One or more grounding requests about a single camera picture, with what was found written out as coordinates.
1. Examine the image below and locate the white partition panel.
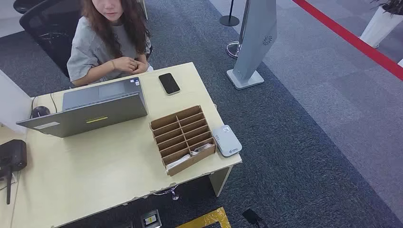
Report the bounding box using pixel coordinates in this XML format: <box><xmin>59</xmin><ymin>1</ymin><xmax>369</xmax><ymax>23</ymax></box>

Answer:
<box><xmin>0</xmin><ymin>69</ymin><xmax>33</xmax><ymax>134</ymax></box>

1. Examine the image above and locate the floor socket box with label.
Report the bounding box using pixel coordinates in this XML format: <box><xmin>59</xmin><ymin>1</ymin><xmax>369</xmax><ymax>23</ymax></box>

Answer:
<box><xmin>140</xmin><ymin>209</ymin><xmax>163</xmax><ymax>228</ymax></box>

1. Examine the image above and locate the green potted plant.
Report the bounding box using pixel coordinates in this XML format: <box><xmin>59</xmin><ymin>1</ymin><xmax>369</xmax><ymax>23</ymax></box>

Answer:
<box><xmin>371</xmin><ymin>0</ymin><xmax>403</xmax><ymax>16</ymax></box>

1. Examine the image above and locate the black computer mouse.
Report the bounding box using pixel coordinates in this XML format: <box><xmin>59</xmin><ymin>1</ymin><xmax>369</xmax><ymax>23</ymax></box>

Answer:
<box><xmin>31</xmin><ymin>106</ymin><xmax>51</xmax><ymax>119</ymax></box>

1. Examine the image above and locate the cardboard slotted card organizer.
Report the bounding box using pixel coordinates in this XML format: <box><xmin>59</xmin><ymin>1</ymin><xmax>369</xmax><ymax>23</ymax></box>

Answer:
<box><xmin>149</xmin><ymin>105</ymin><xmax>217</xmax><ymax>177</ymax></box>

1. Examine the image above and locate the wooden desk leg panel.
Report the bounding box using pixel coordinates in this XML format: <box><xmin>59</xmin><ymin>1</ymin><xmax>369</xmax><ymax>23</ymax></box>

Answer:
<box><xmin>209</xmin><ymin>165</ymin><xmax>234</xmax><ymax>198</ymax></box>

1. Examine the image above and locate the grey laptop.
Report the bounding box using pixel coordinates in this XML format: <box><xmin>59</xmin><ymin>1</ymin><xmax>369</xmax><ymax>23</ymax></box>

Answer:
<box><xmin>16</xmin><ymin>77</ymin><xmax>149</xmax><ymax>138</ymax></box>

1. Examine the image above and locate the yellow floor tape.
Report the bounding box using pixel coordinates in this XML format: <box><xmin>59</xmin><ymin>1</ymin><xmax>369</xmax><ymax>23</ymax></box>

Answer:
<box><xmin>176</xmin><ymin>207</ymin><xmax>232</xmax><ymax>228</ymax></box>

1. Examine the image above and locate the black smartphone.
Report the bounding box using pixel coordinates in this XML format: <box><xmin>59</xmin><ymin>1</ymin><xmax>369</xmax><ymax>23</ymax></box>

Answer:
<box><xmin>158</xmin><ymin>73</ymin><xmax>181</xmax><ymax>95</ymax></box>

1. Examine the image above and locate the paper sheet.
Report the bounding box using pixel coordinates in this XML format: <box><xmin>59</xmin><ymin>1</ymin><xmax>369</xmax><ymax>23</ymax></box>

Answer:
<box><xmin>0</xmin><ymin>173</ymin><xmax>17</xmax><ymax>191</ymax></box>

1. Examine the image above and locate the chrome stanchion base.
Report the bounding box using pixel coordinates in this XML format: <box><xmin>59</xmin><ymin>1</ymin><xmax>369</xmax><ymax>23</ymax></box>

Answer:
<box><xmin>226</xmin><ymin>41</ymin><xmax>243</xmax><ymax>59</ymax></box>

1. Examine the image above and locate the black stanchion post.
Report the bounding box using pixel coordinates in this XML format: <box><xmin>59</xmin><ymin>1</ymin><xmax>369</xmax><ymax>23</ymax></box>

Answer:
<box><xmin>219</xmin><ymin>0</ymin><xmax>240</xmax><ymax>27</ymax></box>

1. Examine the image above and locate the person's left hand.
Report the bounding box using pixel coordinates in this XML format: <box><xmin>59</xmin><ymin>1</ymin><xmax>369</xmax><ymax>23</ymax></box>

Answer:
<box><xmin>134</xmin><ymin>60</ymin><xmax>149</xmax><ymax>75</ymax></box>

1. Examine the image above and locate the grey kiosk stand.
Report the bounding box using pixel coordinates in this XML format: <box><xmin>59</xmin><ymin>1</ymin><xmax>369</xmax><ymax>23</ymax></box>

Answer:
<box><xmin>226</xmin><ymin>0</ymin><xmax>278</xmax><ymax>91</ymax></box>

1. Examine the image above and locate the white planter pot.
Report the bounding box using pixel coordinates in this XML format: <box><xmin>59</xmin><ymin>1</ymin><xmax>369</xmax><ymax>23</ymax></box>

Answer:
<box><xmin>359</xmin><ymin>6</ymin><xmax>403</xmax><ymax>49</ymax></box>

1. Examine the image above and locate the person's right hand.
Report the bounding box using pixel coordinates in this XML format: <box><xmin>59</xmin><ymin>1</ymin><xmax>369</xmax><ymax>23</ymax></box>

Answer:
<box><xmin>112</xmin><ymin>57</ymin><xmax>138</xmax><ymax>74</ymax></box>

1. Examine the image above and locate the white room key card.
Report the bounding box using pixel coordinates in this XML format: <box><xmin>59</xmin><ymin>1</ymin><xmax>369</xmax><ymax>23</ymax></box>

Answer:
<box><xmin>166</xmin><ymin>154</ymin><xmax>192</xmax><ymax>171</ymax></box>
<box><xmin>190</xmin><ymin>143</ymin><xmax>215</xmax><ymax>156</ymax></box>

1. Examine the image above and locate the black device with antenna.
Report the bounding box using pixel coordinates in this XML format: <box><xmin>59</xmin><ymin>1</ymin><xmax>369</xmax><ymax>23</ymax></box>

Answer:
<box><xmin>0</xmin><ymin>139</ymin><xmax>28</xmax><ymax>205</ymax></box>

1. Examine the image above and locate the person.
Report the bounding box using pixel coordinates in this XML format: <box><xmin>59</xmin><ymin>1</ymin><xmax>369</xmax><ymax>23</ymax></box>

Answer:
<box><xmin>67</xmin><ymin>0</ymin><xmax>154</xmax><ymax>88</ymax></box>

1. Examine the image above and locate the red floor tape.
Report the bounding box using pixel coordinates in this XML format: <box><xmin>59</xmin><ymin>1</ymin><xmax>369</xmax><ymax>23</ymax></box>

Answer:
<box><xmin>292</xmin><ymin>0</ymin><xmax>403</xmax><ymax>82</ymax></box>

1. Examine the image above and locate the black mesh office chair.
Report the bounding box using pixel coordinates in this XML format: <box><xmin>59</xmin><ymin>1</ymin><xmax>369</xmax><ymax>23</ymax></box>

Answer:
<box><xmin>19</xmin><ymin>0</ymin><xmax>154</xmax><ymax>79</ymax></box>

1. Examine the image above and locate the black object on floor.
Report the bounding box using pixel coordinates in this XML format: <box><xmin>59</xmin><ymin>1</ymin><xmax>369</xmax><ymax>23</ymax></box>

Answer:
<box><xmin>241</xmin><ymin>209</ymin><xmax>263</xmax><ymax>228</ymax></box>

